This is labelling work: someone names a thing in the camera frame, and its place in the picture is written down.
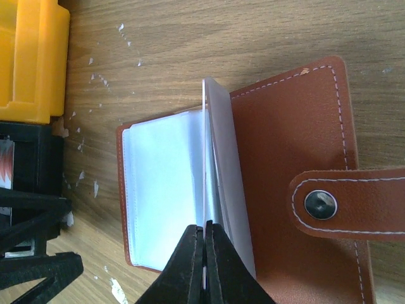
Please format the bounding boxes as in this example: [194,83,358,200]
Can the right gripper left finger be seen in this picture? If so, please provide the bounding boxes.
[137,225,204,303]

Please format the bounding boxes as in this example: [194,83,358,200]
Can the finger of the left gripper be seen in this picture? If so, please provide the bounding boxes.
[1,188,72,250]
[1,252,84,303]

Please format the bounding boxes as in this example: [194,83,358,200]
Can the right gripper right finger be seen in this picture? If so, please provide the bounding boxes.
[205,221,275,303]

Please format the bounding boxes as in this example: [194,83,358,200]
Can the brown leather card holder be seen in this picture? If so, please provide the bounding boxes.
[116,56,404,303]

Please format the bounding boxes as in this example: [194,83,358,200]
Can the black bin with red cards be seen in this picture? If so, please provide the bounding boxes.
[1,122,64,258]

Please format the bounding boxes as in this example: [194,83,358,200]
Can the orange plastic bin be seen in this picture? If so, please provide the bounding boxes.
[1,0,70,124]

